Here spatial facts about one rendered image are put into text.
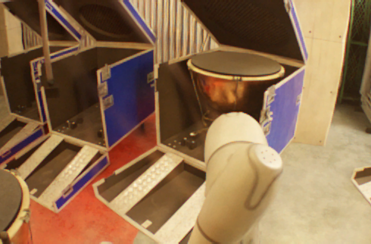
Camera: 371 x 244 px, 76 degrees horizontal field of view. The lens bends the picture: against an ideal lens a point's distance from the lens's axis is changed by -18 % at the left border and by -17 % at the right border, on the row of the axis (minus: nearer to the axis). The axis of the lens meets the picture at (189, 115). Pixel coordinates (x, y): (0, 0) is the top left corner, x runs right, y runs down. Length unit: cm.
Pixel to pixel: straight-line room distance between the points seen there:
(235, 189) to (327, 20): 265
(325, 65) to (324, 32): 34
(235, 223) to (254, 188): 7
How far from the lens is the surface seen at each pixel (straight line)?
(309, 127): 329
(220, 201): 47
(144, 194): 234
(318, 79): 309
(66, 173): 269
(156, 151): 278
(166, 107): 269
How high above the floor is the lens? 161
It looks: 25 degrees down
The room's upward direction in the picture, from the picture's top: 1 degrees clockwise
